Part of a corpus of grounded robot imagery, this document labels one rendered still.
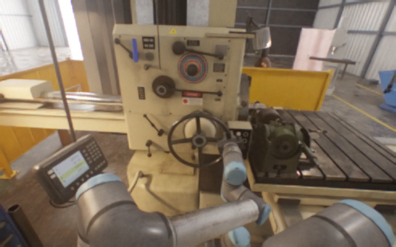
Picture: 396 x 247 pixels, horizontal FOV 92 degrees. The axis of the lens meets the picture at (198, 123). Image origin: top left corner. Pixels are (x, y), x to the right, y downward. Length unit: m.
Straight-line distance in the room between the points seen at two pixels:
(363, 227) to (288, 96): 3.66
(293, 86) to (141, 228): 3.83
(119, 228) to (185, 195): 1.40
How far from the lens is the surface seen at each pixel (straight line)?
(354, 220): 0.53
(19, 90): 2.15
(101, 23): 2.05
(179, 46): 1.12
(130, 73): 1.29
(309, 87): 4.19
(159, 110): 1.31
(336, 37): 7.16
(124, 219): 0.46
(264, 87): 3.89
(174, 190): 1.80
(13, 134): 3.61
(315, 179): 1.63
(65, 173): 1.19
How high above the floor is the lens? 1.90
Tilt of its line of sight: 27 degrees down
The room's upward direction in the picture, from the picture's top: 2 degrees clockwise
